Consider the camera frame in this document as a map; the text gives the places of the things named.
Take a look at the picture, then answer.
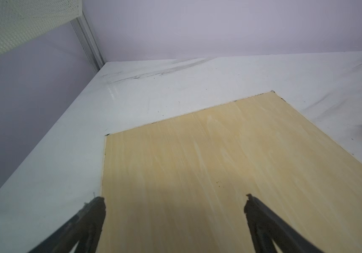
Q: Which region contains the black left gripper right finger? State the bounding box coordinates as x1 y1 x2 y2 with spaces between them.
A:
244 194 322 253

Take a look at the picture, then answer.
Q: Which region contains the aluminium frame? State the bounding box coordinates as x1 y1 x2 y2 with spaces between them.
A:
71 10 106 73

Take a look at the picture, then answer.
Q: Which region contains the light plywood board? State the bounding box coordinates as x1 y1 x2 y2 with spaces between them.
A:
98 92 362 253

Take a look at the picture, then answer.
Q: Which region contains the white mesh wall shelf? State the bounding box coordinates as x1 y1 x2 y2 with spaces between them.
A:
0 0 82 55

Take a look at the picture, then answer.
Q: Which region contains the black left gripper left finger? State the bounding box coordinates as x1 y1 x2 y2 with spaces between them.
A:
30 197 106 253

